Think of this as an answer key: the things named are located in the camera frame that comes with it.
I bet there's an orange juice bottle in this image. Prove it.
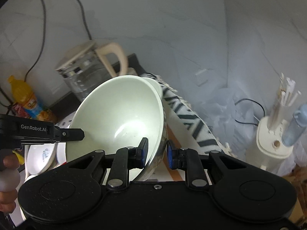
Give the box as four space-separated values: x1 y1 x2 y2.
8 75 57 122

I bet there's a left hand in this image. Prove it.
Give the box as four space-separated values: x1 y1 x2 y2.
1 153 20 213

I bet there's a white plate bakery print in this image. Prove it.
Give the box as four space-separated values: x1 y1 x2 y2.
56 142 67 165

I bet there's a white utensil holder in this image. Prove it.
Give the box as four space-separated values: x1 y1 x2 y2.
246 74 301 171

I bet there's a black power cable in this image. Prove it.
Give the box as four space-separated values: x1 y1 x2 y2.
61 0 93 41

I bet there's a cream kettle base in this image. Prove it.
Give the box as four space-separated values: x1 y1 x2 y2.
127 67 138 76

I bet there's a red chip can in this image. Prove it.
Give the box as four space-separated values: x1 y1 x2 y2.
12 103 31 119

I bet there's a patterned table mat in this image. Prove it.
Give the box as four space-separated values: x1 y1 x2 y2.
54 71 235 182

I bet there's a glass electric kettle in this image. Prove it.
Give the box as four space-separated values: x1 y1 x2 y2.
55 40 129 101

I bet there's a blue water bottle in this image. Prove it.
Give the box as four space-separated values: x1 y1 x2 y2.
281 104 307 147

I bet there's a white plate sweet print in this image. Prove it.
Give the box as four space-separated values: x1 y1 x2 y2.
26 144 57 175

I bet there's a pale green bowl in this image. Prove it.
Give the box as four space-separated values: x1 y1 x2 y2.
66 75 168 181

